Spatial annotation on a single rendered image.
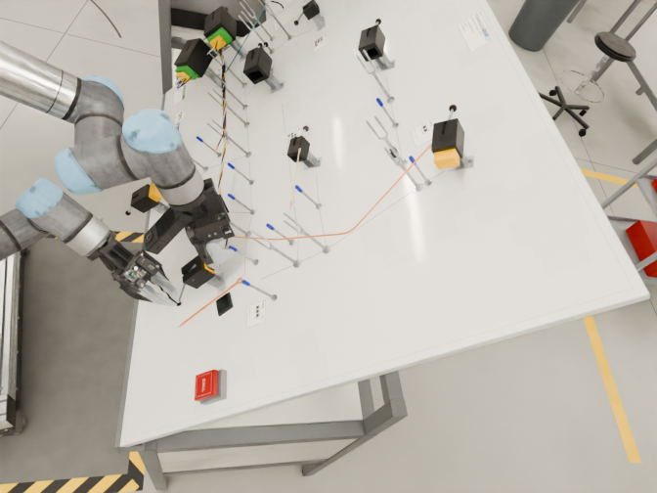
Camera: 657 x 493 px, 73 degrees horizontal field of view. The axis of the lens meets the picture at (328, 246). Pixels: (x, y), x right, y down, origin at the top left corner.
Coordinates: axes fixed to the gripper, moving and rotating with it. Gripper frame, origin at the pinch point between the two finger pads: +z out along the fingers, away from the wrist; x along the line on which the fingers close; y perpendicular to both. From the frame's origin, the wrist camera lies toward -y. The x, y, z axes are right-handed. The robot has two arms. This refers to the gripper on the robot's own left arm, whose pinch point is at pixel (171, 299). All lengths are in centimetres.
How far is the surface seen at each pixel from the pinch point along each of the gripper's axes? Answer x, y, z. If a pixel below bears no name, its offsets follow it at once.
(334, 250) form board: 21.0, 33.8, 8.2
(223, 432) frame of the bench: -17.7, -1.2, 31.6
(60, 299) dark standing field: -10, -126, 5
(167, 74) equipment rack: 70, -59, -31
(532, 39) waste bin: 419, -109, 169
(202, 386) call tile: -12.1, 18.2, 9.1
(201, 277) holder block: 5.9, 10.3, -1.4
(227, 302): 4.7, 12.3, 5.9
